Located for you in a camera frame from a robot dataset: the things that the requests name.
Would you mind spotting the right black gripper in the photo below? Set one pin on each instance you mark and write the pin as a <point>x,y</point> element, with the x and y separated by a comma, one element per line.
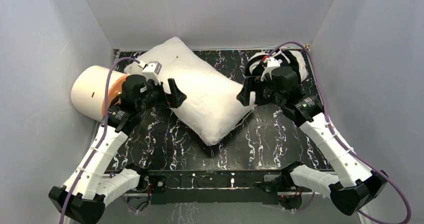
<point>249,85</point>

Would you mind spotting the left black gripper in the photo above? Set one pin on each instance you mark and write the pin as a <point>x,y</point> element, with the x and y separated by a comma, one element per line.
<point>168,91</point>

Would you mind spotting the white pillow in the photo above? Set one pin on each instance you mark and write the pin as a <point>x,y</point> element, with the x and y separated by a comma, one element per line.
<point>211,109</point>

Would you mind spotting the black white striped pillowcase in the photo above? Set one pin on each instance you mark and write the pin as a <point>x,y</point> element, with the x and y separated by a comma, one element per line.
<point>291,58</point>

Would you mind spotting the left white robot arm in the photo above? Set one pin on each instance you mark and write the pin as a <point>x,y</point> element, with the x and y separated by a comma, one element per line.
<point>83,197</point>

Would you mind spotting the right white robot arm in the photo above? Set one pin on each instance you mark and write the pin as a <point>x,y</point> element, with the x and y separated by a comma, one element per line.
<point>354,184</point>

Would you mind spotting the white orange cylinder roll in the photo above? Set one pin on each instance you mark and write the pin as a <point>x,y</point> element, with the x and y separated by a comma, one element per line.
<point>88,91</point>

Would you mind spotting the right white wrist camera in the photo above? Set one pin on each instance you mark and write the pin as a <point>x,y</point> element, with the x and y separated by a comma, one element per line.
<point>270,64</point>

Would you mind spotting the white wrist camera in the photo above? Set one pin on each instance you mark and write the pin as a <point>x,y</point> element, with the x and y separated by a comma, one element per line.
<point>150,70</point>
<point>270,64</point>

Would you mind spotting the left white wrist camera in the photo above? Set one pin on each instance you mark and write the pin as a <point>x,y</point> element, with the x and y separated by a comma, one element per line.
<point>150,70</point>

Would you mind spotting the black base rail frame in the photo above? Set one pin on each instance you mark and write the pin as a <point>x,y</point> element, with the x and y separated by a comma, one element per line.
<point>223,186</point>

